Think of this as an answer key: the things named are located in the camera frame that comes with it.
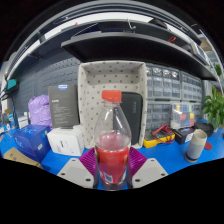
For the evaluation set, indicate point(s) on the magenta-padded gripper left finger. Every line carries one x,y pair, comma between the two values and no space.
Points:
75,171

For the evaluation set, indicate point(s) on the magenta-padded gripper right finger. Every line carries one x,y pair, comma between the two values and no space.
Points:
150,171

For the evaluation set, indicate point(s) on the clear red-capped drink bottle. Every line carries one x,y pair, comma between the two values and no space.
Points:
112,160

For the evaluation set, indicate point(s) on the yellow multimeter with red leads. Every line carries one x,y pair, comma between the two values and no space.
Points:
151,141

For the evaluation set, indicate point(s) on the white cardboard box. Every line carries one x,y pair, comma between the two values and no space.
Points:
65,141

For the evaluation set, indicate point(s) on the black box with white label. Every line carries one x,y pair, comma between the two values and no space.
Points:
182,135

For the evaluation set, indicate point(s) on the grey-white ceramic cup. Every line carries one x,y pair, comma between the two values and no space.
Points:
196,146

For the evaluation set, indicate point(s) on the blue cardboard box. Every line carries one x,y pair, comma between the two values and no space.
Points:
31,141

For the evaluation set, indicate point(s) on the black zippered pouch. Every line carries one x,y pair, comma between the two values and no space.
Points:
135,116

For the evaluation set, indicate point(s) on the grey small-parts drawer cabinet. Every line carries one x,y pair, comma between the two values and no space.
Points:
163,81
191,86
198,111
158,113

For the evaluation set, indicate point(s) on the clear organizer box, coloured parts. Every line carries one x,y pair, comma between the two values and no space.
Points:
182,116

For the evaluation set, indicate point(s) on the dark grey flat box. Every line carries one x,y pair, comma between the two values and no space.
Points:
63,106

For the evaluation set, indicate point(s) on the purple plastic bag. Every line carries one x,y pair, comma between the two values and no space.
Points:
39,111

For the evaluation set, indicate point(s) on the black flat case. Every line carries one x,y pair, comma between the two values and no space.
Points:
205,128

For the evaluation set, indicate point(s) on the small white box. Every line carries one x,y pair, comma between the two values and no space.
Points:
23,121

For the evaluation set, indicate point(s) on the green potted plant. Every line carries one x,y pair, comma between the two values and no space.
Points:
213,108

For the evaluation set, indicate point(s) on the white dotted storage tray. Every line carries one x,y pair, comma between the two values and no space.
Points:
91,80

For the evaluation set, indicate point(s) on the teal-screened device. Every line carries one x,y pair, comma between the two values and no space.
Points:
12,85

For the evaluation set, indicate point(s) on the black shelf unit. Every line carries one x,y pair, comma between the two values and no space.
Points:
133,46

